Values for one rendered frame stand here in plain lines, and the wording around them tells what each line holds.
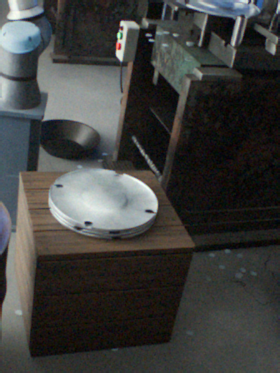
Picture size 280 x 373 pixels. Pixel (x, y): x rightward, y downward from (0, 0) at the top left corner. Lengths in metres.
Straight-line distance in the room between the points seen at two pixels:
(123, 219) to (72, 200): 0.15
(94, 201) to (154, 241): 0.19
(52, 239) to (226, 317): 0.67
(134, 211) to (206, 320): 0.47
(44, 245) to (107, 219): 0.18
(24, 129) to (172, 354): 0.80
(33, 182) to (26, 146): 0.24
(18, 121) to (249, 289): 0.92
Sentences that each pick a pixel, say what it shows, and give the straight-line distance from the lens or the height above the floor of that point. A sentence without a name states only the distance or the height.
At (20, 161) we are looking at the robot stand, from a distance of 1.88.
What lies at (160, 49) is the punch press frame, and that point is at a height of 0.57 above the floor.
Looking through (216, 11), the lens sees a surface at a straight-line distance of 1.93.
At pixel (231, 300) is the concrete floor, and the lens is 1.92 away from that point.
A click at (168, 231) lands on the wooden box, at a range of 1.53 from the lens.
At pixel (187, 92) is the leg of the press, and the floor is 0.58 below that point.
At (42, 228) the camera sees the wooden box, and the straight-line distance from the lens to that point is 1.46.
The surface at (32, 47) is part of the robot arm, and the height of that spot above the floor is 0.64.
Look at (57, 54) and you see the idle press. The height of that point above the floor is 0.03.
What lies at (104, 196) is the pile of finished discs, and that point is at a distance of 1.55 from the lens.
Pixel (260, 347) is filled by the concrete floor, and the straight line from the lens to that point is 1.80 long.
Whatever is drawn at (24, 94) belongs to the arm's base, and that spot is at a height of 0.50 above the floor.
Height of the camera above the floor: 1.21
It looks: 31 degrees down
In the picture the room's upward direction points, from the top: 11 degrees clockwise
